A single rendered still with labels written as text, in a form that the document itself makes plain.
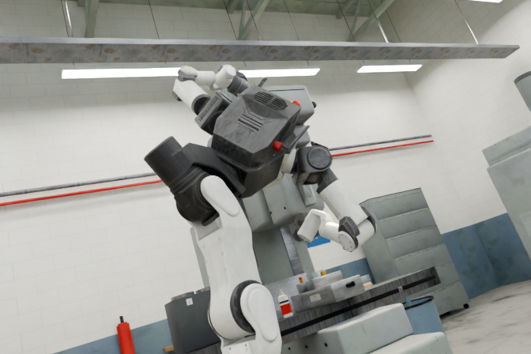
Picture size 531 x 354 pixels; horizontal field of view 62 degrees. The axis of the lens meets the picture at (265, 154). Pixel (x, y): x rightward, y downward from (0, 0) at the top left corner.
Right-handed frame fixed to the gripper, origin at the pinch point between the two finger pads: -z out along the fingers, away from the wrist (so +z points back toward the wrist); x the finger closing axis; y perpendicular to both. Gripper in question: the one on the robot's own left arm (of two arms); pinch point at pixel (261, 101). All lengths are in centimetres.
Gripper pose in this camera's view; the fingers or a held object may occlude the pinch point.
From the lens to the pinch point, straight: 221.0
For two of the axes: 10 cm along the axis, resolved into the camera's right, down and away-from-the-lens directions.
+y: 1.2, -7.9, 6.0
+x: 6.0, -4.2, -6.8
